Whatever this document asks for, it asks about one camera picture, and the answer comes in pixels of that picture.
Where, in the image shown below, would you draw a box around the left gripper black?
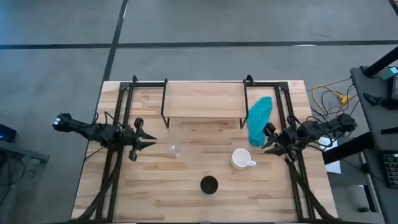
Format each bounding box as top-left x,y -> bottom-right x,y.
119,126 -> 157,162

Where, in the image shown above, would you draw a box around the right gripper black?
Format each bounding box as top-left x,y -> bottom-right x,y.
262,126 -> 301,164

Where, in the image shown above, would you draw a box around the clear glass cup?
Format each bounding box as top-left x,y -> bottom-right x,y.
169,143 -> 187,158

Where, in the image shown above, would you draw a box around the white ceramic mug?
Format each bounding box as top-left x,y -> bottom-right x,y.
230,147 -> 257,170

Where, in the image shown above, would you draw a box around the black cup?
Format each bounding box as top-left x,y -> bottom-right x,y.
200,175 -> 220,195

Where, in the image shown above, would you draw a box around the wooden shelf black metal legs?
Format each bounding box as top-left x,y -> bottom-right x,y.
160,77 -> 250,130

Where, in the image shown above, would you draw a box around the teal cloth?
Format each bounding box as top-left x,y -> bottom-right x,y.
247,96 -> 274,147

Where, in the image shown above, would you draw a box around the white paper sheet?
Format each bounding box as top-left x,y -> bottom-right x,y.
318,136 -> 342,174

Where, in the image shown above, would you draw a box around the black table leg beam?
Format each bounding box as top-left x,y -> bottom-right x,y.
322,132 -> 374,165

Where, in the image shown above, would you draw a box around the grey side table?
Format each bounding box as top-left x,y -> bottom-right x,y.
350,65 -> 398,224

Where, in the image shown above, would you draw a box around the black keyboard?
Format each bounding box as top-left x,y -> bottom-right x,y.
382,152 -> 398,189

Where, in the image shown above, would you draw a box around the black device on side table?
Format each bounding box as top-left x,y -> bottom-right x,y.
363,91 -> 398,110

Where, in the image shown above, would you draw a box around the grey metal stand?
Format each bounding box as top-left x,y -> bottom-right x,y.
0,139 -> 50,224

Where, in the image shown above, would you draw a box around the black slanted pole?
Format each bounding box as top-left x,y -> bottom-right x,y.
363,46 -> 398,78

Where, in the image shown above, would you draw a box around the small teal box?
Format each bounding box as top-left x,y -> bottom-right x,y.
381,66 -> 398,80

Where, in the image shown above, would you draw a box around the black box with blue light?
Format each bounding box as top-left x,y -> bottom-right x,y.
0,123 -> 18,143

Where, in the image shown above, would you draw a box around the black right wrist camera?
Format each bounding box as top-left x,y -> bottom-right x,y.
263,122 -> 277,136

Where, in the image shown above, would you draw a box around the black metal rig frame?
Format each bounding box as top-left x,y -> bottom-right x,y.
71,74 -> 340,223

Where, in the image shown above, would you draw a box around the yellow cable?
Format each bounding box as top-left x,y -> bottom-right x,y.
312,84 -> 357,118

